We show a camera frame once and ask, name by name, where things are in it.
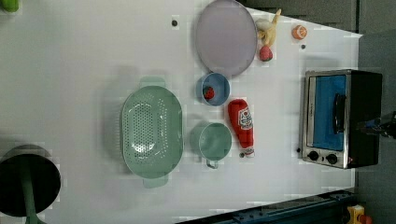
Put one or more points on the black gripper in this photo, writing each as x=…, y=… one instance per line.
x=388, y=125

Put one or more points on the black oven door handle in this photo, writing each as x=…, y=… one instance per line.
x=338, y=113

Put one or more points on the black toaster oven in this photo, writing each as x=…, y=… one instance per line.
x=363, y=102

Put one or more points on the blue oven door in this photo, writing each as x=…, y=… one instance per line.
x=322, y=94

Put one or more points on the yellow red tool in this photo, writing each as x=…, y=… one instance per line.
x=357, y=215

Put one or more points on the orange slice toy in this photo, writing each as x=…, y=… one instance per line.
x=299, y=32

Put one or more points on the red plush strawberry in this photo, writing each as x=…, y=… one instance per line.
x=266, y=54

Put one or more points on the red plush ketchup bottle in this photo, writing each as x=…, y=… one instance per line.
x=242, y=123

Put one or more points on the yellow plush banana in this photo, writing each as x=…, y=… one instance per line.
x=267, y=29

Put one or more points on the blue small bowl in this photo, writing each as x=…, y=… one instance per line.
x=219, y=83

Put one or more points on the small red strawberry toy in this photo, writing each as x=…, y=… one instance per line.
x=208, y=93

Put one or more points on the lilac round plate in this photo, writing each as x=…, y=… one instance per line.
x=226, y=37

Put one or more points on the green oval colander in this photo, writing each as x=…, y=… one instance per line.
x=151, y=132

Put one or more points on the blue metal frame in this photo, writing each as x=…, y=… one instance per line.
x=326, y=208

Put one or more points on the green cup with handle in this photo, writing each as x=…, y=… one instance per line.
x=211, y=141

